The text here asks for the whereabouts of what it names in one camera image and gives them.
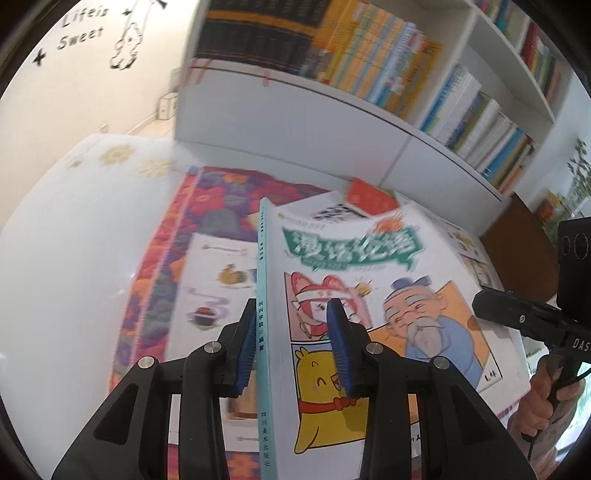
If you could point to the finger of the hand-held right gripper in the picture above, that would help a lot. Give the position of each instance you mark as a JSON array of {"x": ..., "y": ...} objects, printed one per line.
[{"x": 508, "y": 309}]

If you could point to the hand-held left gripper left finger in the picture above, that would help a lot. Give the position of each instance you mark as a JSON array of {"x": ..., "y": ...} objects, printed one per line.
[{"x": 244, "y": 350}]

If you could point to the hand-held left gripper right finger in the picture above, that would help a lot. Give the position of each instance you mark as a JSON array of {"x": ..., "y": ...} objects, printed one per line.
[{"x": 339, "y": 350}]

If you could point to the white rooster cover book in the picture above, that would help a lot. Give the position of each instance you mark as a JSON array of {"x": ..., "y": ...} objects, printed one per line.
[{"x": 212, "y": 286}]

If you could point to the teal spine comic cover book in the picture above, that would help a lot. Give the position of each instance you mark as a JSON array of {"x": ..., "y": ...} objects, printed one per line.
[{"x": 406, "y": 258}]

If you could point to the red cover book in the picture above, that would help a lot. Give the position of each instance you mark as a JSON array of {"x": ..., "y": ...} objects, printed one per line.
[{"x": 369, "y": 198}]

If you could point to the person's right forearm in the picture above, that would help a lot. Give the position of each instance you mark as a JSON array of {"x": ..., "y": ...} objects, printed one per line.
[{"x": 565, "y": 429}]

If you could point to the row of white and blue books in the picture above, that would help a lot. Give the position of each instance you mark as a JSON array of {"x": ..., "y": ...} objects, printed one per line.
[{"x": 480, "y": 129}]

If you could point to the row of colourful books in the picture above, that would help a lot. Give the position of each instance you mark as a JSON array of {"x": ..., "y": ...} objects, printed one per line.
[{"x": 540, "y": 60}]

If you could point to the row of orange and yellow books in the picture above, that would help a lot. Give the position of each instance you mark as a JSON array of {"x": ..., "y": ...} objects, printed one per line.
[{"x": 369, "y": 55}]

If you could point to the row of black books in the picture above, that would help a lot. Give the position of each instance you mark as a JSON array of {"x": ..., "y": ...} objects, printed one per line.
[{"x": 258, "y": 41}]

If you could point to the person's right hand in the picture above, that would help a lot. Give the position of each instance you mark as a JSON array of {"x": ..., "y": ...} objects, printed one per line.
[{"x": 538, "y": 406}]

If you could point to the brown wooden cabinet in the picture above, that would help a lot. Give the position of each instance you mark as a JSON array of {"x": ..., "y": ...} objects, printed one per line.
[{"x": 517, "y": 244}]

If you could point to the yellow and red boxes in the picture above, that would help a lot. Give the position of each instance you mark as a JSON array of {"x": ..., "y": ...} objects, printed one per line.
[{"x": 551, "y": 203}]

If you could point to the white yellow-robed figure book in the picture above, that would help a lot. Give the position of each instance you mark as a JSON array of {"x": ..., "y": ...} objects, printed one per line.
[{"x": 466, "y": 244}]

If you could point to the green leafy plant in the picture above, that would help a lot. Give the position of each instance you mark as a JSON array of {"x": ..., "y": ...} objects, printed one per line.
[{"x": 581, "y": 175}]

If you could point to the floral patterned mat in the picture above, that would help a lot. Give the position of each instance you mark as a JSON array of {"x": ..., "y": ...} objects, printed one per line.
[{"x": 207, "y": 207}]

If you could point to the white bookshelf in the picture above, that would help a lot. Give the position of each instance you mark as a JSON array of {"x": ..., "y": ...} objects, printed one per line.
[{"x": 300, "y": 120}]

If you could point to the white floor box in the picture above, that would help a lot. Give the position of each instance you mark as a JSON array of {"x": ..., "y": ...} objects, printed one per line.
[{"x": 168, "y": 106}]

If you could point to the white wall outlet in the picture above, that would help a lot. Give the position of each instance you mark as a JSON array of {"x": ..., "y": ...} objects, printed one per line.
[{"x": 105, "y": 127}]

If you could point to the bear on swing wall sticker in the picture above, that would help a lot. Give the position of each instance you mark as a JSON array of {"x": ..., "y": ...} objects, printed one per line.
[{"x": 127, "y": 46}]

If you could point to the black lettering wall sticker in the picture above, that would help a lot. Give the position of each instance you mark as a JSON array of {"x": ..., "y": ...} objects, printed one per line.
[{"x": 74, "y": 42}]

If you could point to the black star wall sticker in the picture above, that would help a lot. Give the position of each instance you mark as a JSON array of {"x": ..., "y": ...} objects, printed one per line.
[{"x": 41, "y": 56}]

